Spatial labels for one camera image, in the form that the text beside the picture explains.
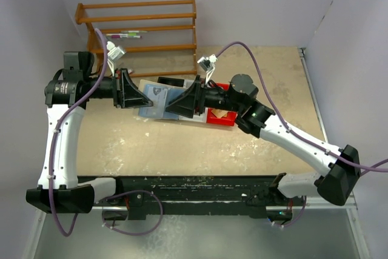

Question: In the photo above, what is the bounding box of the silver portrait VIP card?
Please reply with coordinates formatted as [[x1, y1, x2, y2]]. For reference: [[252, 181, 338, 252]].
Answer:
[[139, 84, 169, 119]]

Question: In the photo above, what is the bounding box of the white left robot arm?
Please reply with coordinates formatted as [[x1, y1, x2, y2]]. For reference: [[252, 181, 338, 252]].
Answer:
[[25, 51, 153, 214]]

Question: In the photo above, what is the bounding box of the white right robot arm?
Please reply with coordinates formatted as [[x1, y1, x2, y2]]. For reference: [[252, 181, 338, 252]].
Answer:
[[166, 74, 361, 206]]

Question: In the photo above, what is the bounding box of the gold VIP cards stack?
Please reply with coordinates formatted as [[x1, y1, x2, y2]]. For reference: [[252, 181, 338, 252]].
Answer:
[[211, 109, 230, 119]]

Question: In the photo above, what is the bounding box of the white plastic bin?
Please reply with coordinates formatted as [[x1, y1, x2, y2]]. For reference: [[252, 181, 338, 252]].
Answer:
[[178, 79, 208, 123]]

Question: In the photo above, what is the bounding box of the black plastic bin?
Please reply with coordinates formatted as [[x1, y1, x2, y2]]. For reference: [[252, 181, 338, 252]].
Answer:
[[157, 76, 185, 87]]

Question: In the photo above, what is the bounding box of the red plastic bin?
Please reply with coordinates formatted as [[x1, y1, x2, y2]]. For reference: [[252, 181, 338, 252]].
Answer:
[[206, 82, 238, 128]]

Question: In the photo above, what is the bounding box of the pink marker pen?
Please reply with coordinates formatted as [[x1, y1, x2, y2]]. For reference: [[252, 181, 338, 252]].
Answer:
[[106, 33, 142, 39]]

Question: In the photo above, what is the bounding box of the green marker pen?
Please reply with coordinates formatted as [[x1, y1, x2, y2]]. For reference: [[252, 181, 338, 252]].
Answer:
[[120, 30, 148, 35]]

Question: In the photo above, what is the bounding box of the wooden shelf rack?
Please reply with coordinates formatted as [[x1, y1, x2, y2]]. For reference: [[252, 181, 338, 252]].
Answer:
[[75, 0, 198, 78]]

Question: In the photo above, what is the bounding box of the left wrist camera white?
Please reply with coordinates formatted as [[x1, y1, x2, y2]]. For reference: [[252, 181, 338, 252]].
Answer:
[[106, 41, 126, 62]]

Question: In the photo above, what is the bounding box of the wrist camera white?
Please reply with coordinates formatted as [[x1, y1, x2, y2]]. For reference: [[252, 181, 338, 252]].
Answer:
[[106, 41, 126, 62], [197, 54, 218, 84]]

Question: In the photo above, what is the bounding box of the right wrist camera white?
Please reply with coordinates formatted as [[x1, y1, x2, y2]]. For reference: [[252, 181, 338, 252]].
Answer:
[[197, 54, 218, 84]]

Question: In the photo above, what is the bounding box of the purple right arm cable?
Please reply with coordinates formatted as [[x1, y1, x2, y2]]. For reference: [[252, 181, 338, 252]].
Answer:
[[215, 41, 388, 176]]

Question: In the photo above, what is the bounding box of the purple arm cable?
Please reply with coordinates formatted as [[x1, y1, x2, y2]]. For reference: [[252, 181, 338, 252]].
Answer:
[[215, 41, 388, 176], [48, 28, 116, 237]]

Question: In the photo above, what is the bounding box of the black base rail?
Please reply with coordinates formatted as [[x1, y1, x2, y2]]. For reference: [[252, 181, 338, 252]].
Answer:
[[98, 175, 300, 223]]

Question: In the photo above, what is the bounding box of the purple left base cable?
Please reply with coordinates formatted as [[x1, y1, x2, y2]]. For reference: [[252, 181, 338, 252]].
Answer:
[[101, 191, 164, 236]]

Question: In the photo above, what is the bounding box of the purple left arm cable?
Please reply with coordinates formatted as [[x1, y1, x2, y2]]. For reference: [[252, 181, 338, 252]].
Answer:
[[48, 28, 116, 237]]

